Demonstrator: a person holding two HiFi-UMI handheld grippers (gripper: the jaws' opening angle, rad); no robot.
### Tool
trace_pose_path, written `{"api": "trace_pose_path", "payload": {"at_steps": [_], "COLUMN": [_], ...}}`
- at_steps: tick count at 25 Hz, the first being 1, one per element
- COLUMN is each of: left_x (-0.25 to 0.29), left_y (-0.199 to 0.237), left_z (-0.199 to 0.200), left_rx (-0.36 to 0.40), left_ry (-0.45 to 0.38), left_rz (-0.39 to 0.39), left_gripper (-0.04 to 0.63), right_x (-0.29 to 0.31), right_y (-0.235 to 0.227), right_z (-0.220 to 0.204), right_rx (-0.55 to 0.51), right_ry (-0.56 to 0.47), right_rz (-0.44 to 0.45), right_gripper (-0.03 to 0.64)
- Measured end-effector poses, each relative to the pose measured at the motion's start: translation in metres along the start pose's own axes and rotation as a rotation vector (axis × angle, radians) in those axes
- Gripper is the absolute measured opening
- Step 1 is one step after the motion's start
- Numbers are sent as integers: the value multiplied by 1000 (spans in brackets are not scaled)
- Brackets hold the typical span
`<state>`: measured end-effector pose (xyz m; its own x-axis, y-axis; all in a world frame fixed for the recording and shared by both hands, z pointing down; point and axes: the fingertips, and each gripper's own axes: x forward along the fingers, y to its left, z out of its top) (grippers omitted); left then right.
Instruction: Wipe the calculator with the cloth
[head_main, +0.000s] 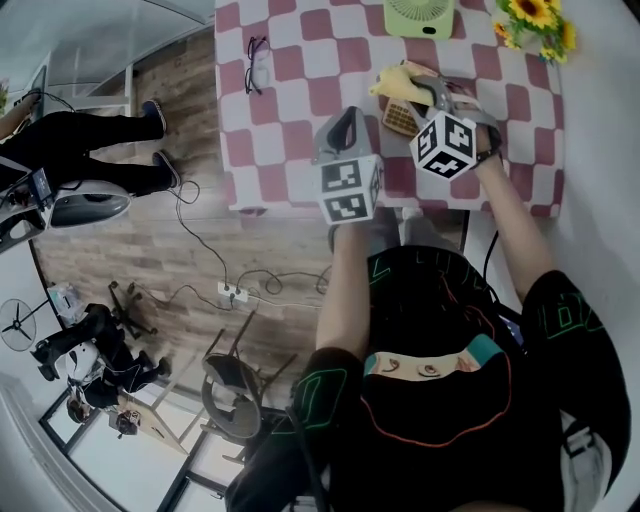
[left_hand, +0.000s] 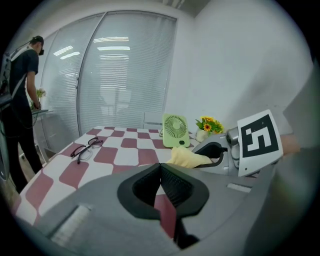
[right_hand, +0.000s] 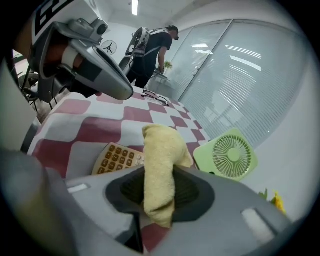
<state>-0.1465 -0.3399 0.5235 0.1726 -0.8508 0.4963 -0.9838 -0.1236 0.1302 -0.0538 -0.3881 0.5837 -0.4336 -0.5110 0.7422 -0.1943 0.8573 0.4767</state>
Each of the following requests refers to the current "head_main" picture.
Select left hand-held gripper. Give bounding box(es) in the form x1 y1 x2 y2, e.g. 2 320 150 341
310 105 385 227

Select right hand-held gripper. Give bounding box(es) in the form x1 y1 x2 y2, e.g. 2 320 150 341
406 74 504 182

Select beige calculator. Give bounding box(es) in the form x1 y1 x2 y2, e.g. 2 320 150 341
381 97 422 138

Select yellow cloth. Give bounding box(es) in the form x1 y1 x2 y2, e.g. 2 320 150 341
368 60 437 108

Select person's left forearm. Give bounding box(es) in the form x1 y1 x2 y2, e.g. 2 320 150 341
315 224 374 362

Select person's right forearm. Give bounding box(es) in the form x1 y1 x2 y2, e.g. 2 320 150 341
471 153 557 302

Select pink checkered tablecloth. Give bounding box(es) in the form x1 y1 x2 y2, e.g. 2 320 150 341
214 0 567 220

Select green desk fan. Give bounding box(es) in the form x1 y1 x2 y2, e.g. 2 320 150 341
383 0 457 42

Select person's leg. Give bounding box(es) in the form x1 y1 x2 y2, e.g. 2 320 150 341
401 206 452 247

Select potted sunflower bouquet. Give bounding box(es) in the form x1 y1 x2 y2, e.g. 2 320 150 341
491 0 579 66

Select white power strip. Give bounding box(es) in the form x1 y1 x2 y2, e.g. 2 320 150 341
217 280 250 304

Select black eyeglasses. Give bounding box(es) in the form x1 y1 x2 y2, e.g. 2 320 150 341
243 35 273 97

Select black round chair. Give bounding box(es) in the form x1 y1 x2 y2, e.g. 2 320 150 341
199 309 300 442

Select black swivel chair base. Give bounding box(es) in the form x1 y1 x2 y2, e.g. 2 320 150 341
107 280 159 342

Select person's black graphic shirt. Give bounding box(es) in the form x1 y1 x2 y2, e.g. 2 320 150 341
224 244 634 512

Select white and black robot shell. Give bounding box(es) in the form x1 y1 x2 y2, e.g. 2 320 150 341
0 154 133 254

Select clear plastic box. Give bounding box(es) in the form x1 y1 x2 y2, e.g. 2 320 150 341
46 281 87 322

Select small black screen device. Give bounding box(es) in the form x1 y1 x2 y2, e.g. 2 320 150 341
30 167 56 207

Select wooden board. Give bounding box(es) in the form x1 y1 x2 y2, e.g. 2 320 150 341
116 393 192 457

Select black round device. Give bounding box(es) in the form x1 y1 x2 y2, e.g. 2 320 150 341
115 409 142 437

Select black standing floor fan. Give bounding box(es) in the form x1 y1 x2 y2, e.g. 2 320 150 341
0 297 39 353

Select black looped floor cable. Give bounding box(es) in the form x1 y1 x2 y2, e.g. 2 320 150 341
234 264 332 297

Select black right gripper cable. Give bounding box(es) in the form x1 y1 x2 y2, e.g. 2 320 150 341
481 230 502 302

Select white frame table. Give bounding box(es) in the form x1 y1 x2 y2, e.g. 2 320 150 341
48 48 137 114

